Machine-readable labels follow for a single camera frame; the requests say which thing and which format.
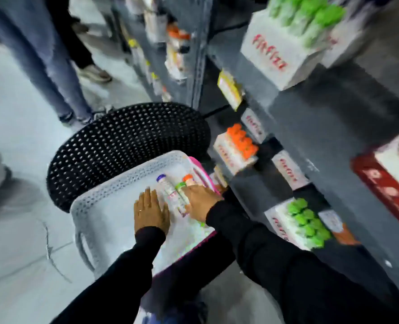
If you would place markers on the person's right forearm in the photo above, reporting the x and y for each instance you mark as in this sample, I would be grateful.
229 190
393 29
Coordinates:
280 266

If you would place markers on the orange and white box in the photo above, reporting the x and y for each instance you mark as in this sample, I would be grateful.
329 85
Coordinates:
337 226

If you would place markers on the small orange white packet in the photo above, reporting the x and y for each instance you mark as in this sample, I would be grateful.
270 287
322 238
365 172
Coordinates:
219 178

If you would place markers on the person's left hand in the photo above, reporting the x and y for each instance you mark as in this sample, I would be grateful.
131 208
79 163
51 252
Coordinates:
150 214

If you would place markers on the white orange-capped tube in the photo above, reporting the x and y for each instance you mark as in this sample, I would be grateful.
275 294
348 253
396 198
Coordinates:
188 179

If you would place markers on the white blue-capped tube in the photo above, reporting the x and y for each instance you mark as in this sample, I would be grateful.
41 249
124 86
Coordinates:
168 189

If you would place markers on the red and white carton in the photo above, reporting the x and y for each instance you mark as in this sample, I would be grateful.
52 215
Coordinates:
381 185

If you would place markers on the black and white sneaker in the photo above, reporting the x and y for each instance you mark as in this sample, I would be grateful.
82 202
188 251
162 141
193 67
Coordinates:
69 118
102 112

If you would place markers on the person's left forearm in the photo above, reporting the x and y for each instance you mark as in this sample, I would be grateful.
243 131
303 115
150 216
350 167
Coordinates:
125 280

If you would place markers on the black perforated plastic chair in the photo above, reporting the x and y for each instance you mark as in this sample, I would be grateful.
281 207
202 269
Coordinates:
125 138

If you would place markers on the cluster of orange-capped tubes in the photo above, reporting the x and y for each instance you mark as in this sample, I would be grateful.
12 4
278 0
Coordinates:
242 139

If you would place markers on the yellow product box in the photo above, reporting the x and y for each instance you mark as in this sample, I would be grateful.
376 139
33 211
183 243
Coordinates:
229 89

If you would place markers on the pink plastic basket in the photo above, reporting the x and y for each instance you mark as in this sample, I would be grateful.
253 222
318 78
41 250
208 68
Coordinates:
199 168

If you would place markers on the grey slotted metal rack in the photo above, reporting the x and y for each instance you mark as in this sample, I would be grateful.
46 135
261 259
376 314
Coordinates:
199 47

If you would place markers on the beige shoe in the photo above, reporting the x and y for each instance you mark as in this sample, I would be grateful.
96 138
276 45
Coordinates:
95 74

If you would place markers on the assorted packaged goods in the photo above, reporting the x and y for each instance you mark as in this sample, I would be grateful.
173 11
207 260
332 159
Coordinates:
174 53

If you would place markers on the cluster of green-capped tubes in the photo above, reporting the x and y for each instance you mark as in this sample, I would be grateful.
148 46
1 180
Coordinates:
307 220
307 16

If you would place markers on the person's right hand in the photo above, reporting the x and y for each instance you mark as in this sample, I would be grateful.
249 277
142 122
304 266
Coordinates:
201 202

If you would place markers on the person's blue trousers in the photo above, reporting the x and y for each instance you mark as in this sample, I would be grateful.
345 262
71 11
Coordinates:
175 315

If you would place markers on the white green-capped tube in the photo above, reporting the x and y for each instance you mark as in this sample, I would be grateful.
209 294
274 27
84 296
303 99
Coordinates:
180 187

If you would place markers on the white perforated plastic basket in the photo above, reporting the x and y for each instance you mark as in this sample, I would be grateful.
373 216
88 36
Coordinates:
115 215

